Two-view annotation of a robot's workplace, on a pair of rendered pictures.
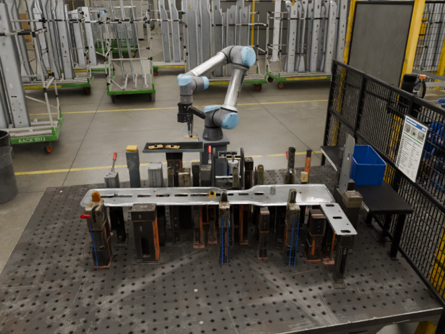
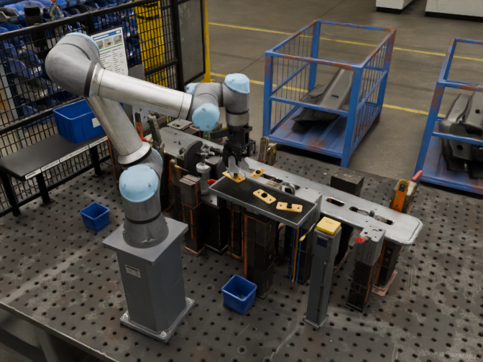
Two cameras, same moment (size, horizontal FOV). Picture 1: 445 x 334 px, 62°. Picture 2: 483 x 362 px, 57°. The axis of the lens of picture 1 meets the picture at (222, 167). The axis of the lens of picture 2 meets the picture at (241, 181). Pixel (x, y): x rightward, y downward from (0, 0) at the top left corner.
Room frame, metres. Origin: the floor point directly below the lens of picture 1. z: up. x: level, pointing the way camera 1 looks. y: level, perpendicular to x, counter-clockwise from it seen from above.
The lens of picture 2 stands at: (3.19, 1.03, 2.08)
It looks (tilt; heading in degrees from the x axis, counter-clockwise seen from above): 34 degrees down; 217
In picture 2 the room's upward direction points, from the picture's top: straight up
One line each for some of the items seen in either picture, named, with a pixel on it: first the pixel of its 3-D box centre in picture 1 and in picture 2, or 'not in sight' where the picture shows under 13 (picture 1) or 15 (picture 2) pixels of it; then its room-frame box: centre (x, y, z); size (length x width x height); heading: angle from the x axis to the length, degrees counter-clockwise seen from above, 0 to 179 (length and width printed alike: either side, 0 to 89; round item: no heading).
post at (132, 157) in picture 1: (135, 181); (321, 276); (2.12, 0.56, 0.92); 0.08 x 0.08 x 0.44; 2
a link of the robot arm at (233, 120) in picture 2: (186, 99); (238, 115); (2.15, 0.22, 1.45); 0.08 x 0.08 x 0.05
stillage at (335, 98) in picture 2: not in sight; (329, 90); (-0.44, -0.72, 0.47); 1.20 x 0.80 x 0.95; 9
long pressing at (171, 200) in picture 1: (208, 195); (262, 174); (1.80, 0.08, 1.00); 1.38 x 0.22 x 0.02; 92
